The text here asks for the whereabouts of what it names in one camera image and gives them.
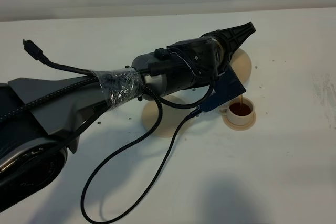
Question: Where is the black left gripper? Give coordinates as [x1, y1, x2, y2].
[167, 22, 256, 77]

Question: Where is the large beige teapot saucer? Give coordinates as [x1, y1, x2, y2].
[141, 101, 192, 137]

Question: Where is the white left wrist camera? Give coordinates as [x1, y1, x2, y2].
[199, 65, 246, 112]

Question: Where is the beige ceramic teapot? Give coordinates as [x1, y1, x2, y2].
[230, 48, 252, 84]

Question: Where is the near beige cup saucer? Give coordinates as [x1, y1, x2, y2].
[222, 111, 256, 131]

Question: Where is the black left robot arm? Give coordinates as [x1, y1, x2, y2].
[1, 23, 255, 210]

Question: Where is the near beige teacup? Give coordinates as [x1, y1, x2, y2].
[219, 95, 255, 116]

